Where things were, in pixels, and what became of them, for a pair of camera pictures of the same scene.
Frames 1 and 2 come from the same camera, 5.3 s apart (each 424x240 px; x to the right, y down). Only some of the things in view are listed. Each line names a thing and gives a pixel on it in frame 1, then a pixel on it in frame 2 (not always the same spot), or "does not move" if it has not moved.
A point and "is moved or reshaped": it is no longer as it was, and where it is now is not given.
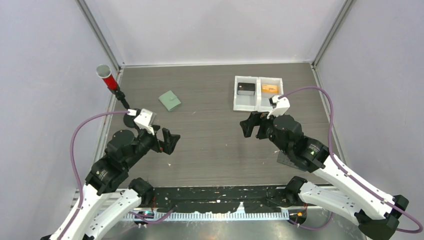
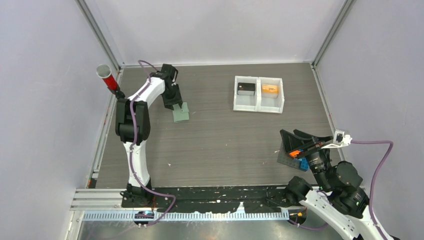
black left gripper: (169, 142) -> (177, 99)
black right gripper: (256, 118) -> (292, 141)
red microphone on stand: (105, 71) does not move
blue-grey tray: (169, 100) is moved or reshaped
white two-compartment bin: (259, 102) does not move
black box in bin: (246, 89) does not move
